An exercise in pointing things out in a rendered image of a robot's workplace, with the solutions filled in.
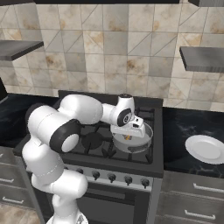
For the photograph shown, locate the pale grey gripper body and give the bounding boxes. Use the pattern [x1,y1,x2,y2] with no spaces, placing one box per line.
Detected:
[109,123,146,139]

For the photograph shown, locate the silver cooking pot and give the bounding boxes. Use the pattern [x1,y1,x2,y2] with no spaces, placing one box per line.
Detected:
[112,122,154,155]

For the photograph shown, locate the black gas range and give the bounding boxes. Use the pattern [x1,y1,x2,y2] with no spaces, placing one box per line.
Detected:
[12,89,165,224]

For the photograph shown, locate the grey drawer front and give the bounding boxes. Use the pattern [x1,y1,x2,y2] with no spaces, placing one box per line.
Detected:
[160,170,224,200]
[0,166,30,189]
[0,145,25,171]
[0,185,36,210]
[155,191,224,224]

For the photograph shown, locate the white round plate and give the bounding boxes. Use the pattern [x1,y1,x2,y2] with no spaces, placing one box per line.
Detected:
[185,134,224,165]

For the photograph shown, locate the black oven door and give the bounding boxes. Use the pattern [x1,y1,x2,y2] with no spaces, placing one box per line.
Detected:
[43,186,151,224]

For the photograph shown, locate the dark range hood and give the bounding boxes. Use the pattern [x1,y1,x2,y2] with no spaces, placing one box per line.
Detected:
[32,0,180,4]

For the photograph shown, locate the dark oven door handle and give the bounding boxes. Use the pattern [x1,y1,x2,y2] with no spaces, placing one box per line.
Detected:
[86,188,137,203]

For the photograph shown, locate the silver drawer handle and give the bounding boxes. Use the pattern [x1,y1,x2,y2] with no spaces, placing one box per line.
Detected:
[2,196,25,205]
[192,182,224,194]
[184,209,217,221]
[0,178,15,185]

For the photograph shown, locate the grey wall shelf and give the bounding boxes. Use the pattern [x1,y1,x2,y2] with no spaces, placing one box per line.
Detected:
[178,45,224,74]
[0,39,45,62]

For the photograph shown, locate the dark wall cabinet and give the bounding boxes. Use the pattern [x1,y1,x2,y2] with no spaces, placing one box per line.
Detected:
[187,0,224,8]

